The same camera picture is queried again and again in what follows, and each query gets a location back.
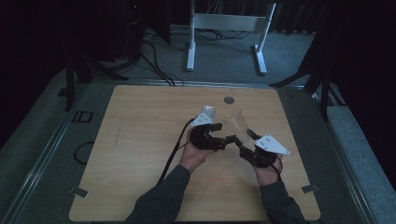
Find grey tape piece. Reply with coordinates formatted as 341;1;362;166
301;184;320;194
73;186;90;199

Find black cables under desk frame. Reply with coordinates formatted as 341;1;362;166
169;27;252;42

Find clear plastic cup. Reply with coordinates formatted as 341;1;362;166
223;109;252;145

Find black cable loop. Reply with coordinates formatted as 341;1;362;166
73;141;95;166

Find left hand-held gripper cable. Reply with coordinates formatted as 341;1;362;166
156;117;196;185

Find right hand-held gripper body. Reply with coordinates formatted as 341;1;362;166
247;134;291;169

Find hand-held gripper cable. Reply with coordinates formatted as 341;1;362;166
156;117;196;185
270;154;284;182

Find right hand-held gripper cable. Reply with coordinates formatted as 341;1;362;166
270;154;284;182

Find black floor cables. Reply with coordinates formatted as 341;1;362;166
139;39;185;88

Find person's right hand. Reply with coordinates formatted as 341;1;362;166
252;154;284;187

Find white metal desk frame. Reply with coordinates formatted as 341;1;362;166
186;0;277;77

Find dark computer tower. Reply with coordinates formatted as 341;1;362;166
123;0;146;62

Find person's left hand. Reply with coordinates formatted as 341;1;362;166
179;128;218;174

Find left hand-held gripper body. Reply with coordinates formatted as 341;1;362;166
190;112;227;150

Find black metal stand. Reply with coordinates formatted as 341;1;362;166
269;31;347;121
64;46;129;112

